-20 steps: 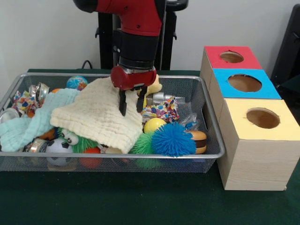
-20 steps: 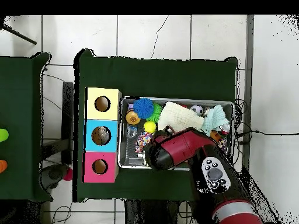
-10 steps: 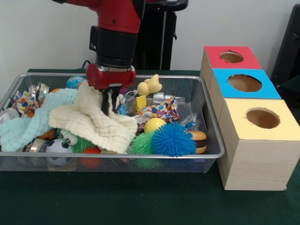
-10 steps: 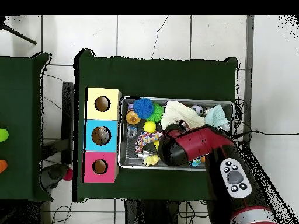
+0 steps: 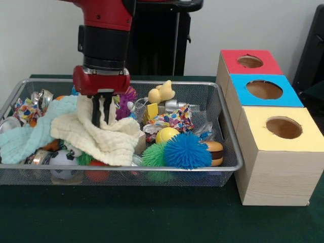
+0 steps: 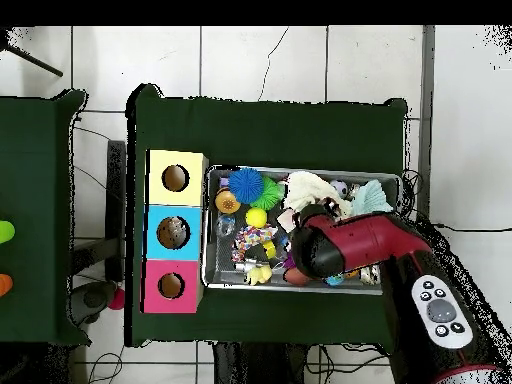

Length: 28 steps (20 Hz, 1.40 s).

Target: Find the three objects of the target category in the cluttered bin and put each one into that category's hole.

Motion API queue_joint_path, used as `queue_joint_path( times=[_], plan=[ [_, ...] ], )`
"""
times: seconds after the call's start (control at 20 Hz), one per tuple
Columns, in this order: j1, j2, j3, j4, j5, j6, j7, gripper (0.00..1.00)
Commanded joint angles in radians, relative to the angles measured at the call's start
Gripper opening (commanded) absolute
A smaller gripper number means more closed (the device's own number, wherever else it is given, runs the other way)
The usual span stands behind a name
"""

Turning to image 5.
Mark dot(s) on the small crushed clear bottle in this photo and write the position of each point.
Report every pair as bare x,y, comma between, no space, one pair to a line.
206,131

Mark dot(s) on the toy burger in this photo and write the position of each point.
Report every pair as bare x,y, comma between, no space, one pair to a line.
215,152

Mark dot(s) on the soccer ball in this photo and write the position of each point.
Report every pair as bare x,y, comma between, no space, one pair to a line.
62,158

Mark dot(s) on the dark green table cloth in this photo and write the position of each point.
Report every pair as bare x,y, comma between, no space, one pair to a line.
126,215

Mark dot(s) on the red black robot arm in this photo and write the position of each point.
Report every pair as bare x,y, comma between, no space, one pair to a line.
106,45

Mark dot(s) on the small green spiky ball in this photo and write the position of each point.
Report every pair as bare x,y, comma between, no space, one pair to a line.
152,157

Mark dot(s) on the clear mesh bin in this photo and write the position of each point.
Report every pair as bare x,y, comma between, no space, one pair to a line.
189,167

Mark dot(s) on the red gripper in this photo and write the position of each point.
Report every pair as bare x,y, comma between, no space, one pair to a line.
101,82

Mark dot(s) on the yellow ball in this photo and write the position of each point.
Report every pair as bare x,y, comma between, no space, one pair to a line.
167,133

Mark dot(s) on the black chair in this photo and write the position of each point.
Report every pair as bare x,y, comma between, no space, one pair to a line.
314,50

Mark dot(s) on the yellow toy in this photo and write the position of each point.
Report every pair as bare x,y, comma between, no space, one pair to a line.
162,93

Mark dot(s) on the blue spiky ball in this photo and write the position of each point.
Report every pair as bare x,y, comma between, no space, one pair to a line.
187,152

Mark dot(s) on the cream waffle cloth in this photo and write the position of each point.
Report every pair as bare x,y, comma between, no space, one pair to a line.
111,141

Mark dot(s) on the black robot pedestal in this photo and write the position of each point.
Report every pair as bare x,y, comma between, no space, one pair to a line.
162,38

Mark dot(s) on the mint waffle cloth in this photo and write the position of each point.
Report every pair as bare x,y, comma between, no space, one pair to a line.
25,141

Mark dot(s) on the wooden box with three holes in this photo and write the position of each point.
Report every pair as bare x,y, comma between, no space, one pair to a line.
278,177

